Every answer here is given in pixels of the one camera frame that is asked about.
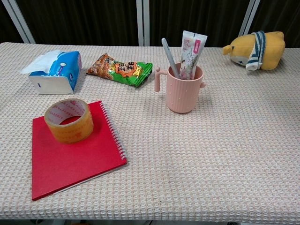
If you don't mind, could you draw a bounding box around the pink ribbed cup with handle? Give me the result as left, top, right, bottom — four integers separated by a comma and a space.
154, 63, 207, 114

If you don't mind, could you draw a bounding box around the beige waffle tablecloth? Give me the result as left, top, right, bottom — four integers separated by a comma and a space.
0, 42, 300, 221

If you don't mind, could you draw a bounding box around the orange green snack bag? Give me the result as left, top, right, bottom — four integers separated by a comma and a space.
86, 52, 153, 88

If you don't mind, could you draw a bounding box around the clear packing tape roll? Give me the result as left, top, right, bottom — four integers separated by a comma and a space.
44, 98, 94, 144

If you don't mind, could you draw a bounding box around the floral print toothpaste tube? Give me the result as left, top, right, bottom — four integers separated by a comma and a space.
179, 30, 208, 81

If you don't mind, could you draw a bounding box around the grey toothbrush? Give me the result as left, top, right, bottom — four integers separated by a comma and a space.
161, 37, 181, 80

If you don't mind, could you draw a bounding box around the white frame post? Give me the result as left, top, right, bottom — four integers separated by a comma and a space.
8, 0, 36, 45
241, 0, 261, 36
136, 0, 150, 46

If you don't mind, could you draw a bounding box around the yellow plush toy with scarf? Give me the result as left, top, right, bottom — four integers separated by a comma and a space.
222, 30, 286, 75

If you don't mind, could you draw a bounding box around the red spiral notebook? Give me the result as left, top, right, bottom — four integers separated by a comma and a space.
31, 100, 128, 202

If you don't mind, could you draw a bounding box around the blue tissue pack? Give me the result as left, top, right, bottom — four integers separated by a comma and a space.
20, 49, 83, 95

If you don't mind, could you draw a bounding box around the black pleated curtain panel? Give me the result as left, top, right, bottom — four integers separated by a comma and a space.
15, 0, 139, 46
149, 0, 251, 47
0, 0, 24, 44
248, 0, 300, 49

